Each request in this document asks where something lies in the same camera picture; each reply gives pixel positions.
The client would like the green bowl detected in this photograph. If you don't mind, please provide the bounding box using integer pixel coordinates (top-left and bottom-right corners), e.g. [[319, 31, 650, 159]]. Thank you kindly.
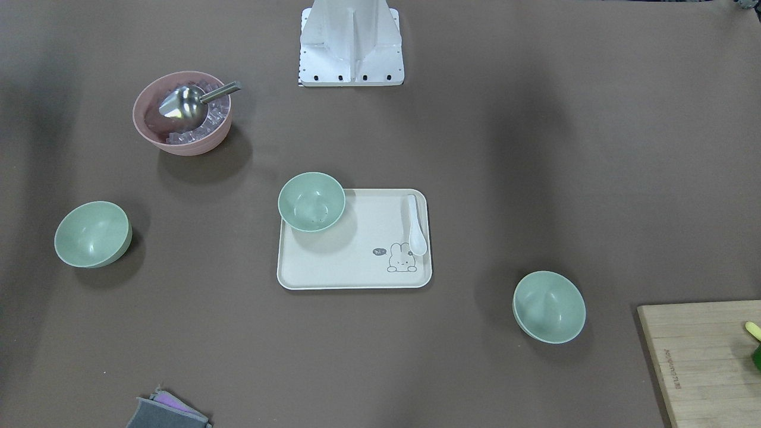
[[278, 172, 346, 233], [54, 201, 133, 269], [512, 270, 587, 344]]

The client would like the beige serving tray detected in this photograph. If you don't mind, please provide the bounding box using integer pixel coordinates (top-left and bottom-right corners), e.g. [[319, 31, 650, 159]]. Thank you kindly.
[[276, 188, 433, 290]]

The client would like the white ceramic spoon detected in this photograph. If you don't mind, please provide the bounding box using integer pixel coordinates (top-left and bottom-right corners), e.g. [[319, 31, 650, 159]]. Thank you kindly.
[[407, 194, 429, 256]]

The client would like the green bowl on tray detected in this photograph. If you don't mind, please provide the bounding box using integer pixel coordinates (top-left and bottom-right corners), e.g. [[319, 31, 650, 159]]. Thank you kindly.
[[278, 172, 346, 233]]

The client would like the pink bowl with ice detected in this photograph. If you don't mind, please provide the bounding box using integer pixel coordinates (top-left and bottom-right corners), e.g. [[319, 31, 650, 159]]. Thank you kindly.
[[131, 71, 240, 156]]

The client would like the metal scoop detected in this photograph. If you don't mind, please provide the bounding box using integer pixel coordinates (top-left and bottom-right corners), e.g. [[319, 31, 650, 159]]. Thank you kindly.
[[158, 81, 242, 133]]

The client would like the grey folded cloth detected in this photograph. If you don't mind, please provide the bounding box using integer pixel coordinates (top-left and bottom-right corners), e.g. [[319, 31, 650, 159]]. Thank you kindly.
[[126, 388, 212, 427]]

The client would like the wooden cutting board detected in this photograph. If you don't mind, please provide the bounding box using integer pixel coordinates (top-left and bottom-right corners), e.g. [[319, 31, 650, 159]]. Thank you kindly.
[[637, 300, 760, 427]]

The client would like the yellow plastic knife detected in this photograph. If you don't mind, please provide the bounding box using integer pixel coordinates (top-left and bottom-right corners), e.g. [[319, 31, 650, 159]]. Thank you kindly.
[[744, 320, 761, 343]]

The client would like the green lime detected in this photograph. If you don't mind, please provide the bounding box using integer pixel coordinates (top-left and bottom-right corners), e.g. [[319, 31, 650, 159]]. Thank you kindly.
[[751, 345, 761, 372]]

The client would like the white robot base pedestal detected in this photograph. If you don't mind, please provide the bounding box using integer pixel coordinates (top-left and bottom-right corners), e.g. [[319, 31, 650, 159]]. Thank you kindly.
[[297, 1, 405, 87]]

